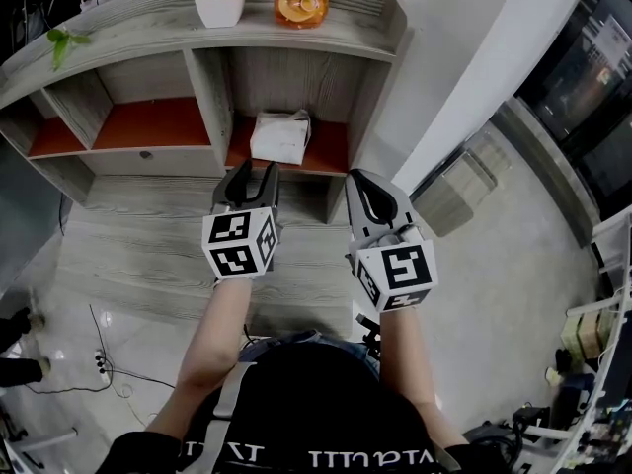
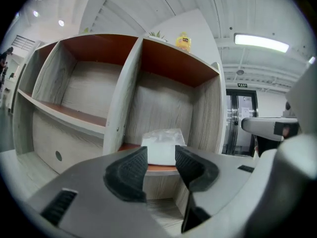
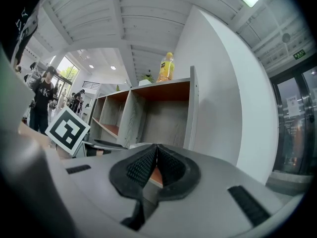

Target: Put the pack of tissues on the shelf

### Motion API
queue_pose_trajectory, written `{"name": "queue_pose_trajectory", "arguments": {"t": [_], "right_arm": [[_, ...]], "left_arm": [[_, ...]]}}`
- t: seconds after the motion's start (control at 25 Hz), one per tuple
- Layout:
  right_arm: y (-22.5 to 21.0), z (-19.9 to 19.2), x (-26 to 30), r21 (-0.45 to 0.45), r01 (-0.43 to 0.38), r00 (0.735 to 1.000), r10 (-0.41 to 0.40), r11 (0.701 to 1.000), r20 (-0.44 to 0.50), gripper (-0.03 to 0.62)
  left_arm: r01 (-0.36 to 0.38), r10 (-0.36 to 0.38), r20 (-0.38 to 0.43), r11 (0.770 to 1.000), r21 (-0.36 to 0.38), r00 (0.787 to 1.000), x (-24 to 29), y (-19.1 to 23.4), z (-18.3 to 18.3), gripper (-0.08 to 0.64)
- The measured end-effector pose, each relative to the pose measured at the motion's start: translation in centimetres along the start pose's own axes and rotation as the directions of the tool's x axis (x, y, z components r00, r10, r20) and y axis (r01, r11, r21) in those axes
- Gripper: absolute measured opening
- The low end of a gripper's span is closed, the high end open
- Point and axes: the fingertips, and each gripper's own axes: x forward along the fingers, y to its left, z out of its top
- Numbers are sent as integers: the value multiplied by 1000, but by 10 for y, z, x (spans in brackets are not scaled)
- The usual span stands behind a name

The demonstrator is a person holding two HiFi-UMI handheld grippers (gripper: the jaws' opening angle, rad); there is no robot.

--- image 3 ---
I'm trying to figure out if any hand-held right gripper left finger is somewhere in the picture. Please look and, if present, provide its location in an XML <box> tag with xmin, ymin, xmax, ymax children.
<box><xmin>61</xmin><ymin>144</ymin><xmax>158</xmax><ymax>238</ymax></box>

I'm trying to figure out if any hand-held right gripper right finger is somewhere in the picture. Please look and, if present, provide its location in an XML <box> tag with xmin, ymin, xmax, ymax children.
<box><xmin>138</xmin><ymin>144</ymin><xmax>305</xmax><ymax>238</ymax></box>

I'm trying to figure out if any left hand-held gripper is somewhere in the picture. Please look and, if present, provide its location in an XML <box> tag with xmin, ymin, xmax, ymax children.
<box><xmin>44</xmin><ymin>106</ymin><xmax>129</xmax><ymax>158</ymax></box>

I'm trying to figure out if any person's left forearm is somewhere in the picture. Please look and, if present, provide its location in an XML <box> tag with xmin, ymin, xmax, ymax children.
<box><xmin>18</xmin><ymin>121</ymin><xmax>73</xmax><ymax>160</ymax></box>

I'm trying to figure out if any grey wooden shelf desk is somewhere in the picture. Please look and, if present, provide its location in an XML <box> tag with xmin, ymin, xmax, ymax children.
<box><xmin>88</xmin><ymin>65</ymin><xmax>200</xmax><ymax>151</ymax></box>

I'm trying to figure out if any green plant in white pot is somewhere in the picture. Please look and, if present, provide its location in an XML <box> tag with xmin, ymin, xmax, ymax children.
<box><xmin>138</xmin><ymin>73</ymin><xmax>155</xmax><ymax>87</ymax></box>

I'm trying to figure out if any large window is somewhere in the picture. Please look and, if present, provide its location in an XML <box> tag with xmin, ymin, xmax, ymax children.
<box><xmin>56</xmin><ymin>56</ymin><xmax>80</xmax><ymax>85</ymax></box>

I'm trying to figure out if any yellow juice bottle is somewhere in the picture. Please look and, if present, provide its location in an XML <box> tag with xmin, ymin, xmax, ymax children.
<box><xmin>156</xmin><ymin>52</ymin><xmax>176</xmax><ymax>83</ymax></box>

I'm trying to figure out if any black framed glass door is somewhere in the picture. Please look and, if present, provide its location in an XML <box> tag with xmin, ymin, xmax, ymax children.
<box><xmin>269</xmin><ymin>58</ymin><xmax>317</xmax><ymax>176</ymax></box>

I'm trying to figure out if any white paper notice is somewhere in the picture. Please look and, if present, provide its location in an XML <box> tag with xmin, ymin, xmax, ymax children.
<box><xmin>286</xmin><ymin>97</ymin><xmax>301</xmax><ymax>118</ymax></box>

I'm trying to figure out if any black printed t-shirt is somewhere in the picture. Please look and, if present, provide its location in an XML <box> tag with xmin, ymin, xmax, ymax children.
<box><xmin>0</xmin><ymin>0</ymin><xmax>45</xmax><ymax>62</ymax></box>

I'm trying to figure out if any slatted wall vent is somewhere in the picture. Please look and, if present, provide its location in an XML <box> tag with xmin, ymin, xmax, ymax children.
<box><xmin>82</xmin><ymin>80</ymin><xmax>101</xmax><ymax>90</ymax></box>

